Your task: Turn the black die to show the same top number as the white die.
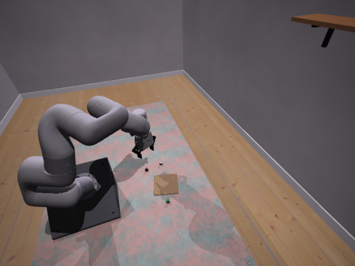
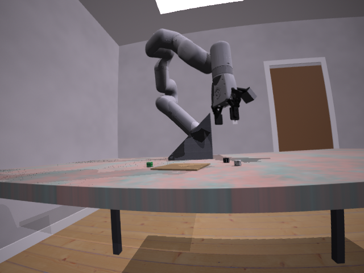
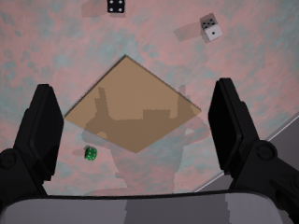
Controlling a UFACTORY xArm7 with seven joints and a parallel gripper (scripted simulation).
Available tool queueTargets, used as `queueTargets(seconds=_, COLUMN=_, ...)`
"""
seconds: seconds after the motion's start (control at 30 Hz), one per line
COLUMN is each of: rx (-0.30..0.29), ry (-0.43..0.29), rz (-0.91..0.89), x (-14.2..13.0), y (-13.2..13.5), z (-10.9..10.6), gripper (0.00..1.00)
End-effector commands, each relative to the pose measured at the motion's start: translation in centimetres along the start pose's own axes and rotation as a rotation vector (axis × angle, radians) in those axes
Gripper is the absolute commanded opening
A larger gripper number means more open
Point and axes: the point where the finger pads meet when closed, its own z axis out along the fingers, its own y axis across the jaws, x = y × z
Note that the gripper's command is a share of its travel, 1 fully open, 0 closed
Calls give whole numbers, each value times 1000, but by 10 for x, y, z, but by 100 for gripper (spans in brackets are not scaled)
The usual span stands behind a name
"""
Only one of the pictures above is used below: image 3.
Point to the green die with white pips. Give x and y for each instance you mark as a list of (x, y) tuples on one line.
[(90, 154)]

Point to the tan mat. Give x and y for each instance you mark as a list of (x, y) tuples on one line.
[(131, 107)]

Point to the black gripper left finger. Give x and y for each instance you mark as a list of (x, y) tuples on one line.
[(31, 161)]

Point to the black die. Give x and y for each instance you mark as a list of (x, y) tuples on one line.
[(115, 6)]

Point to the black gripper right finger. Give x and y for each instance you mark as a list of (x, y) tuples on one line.
[(252, 163)]

